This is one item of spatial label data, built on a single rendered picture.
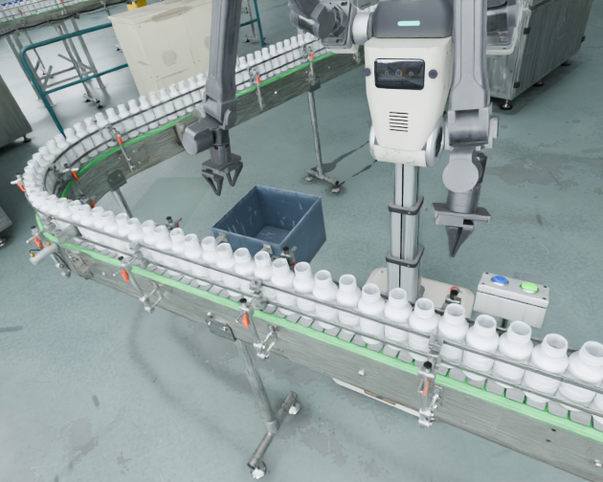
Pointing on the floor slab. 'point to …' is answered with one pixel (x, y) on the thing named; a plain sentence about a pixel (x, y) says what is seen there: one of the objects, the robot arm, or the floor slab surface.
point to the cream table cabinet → (165, 42)
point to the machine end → (538, 46)
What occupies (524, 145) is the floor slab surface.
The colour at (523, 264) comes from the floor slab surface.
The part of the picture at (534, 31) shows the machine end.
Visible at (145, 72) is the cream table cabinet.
